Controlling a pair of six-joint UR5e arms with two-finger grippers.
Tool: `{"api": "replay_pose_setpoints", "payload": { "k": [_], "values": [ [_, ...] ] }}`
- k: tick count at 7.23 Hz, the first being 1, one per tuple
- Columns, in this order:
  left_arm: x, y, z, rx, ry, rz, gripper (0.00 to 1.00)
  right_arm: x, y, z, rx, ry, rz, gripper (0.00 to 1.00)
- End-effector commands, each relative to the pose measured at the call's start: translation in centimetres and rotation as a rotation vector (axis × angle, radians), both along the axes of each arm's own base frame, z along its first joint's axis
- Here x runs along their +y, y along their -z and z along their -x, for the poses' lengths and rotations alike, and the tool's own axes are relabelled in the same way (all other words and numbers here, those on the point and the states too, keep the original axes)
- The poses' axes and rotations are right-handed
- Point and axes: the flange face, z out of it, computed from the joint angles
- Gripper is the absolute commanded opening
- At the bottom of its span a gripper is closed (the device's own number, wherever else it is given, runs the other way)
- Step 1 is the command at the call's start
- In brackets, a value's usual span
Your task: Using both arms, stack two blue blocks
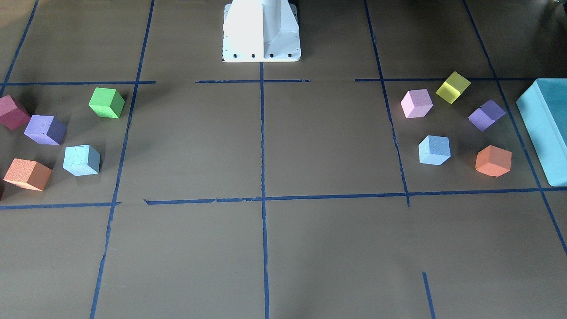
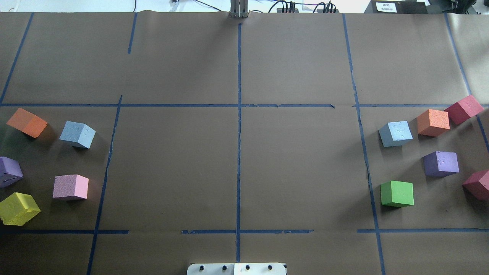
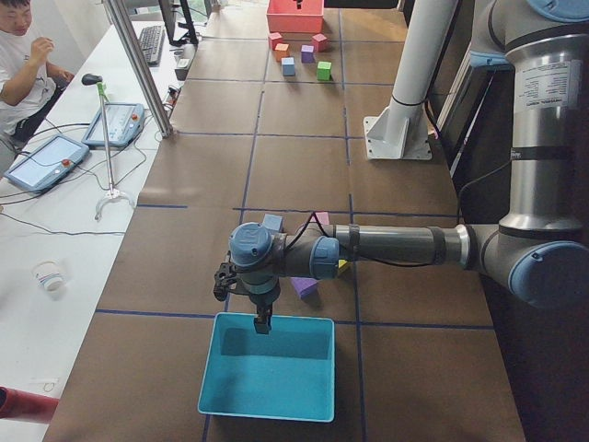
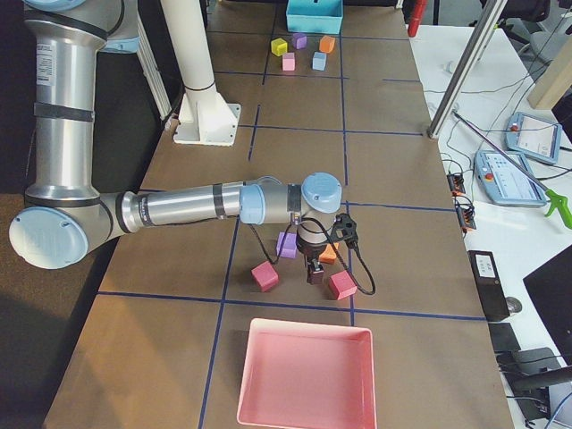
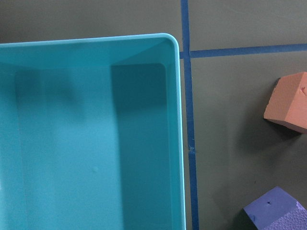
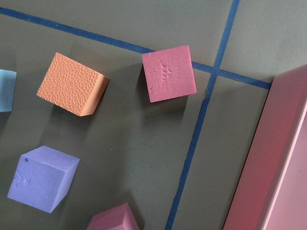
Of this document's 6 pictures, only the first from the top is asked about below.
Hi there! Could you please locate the orange foam block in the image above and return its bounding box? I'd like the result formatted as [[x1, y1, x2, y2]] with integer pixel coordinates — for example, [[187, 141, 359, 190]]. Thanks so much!
[[3, 158, 52, 191], [474, 145, 513, 177]]

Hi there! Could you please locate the light blue block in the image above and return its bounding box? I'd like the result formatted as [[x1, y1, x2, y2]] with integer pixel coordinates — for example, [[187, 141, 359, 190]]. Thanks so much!
[[418, 135, 451, 165], [62, 145, 101, 176]]

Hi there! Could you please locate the purple foam block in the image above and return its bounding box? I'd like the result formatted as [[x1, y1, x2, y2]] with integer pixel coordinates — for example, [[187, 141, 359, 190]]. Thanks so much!
[[24, 115, 67, 145], [468, 100, 506, 132]]

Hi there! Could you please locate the teal plastic bin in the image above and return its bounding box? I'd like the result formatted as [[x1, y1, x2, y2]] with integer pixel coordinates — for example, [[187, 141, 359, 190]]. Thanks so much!
[[517, 78, 567, 187]]

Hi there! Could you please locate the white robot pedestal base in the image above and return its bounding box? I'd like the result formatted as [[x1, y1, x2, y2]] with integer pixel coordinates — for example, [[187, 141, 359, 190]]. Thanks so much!
[[221, 0, 302, 63]]

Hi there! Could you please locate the pink foam block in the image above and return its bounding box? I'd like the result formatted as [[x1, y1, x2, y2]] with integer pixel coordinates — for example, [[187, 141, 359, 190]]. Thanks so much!
[[400, 89, 434, 119]]

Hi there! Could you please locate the green foam block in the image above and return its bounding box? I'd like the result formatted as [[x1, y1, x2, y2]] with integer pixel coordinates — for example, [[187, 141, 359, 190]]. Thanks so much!
[[88, 87, 125, 119]]

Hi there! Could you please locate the yellow foam block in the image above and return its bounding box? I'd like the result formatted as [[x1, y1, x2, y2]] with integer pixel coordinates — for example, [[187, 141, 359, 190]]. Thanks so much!
[[436, 71, 471, 105]]

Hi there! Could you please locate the dark red foam block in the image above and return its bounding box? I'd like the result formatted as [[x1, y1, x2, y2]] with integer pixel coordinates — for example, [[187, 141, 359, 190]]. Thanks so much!
[[0, 95, 31, 130]]

